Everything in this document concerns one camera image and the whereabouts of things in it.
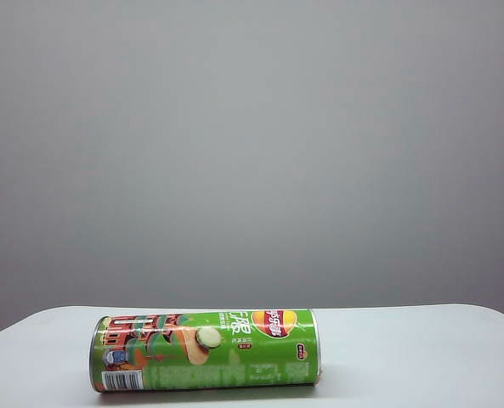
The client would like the green chips can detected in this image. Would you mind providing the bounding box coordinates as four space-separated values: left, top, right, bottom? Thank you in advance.
88 308 323 394

